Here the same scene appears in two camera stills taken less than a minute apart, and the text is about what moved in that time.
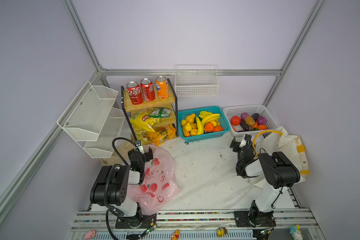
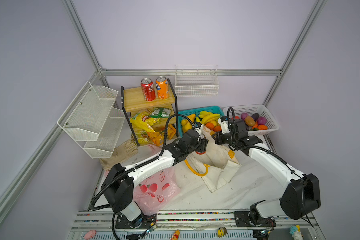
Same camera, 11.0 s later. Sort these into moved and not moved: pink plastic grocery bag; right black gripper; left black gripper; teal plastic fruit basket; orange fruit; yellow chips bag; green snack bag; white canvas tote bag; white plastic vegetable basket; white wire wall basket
Moved: left black gripper; white canvas tote bag; right black gripper
Not moved: white wire wall basket; white plastic vegetable basket; green snack bag; yellow chips bag; pink plastic grocery bag; teal plastic fruit basket; orange fruit
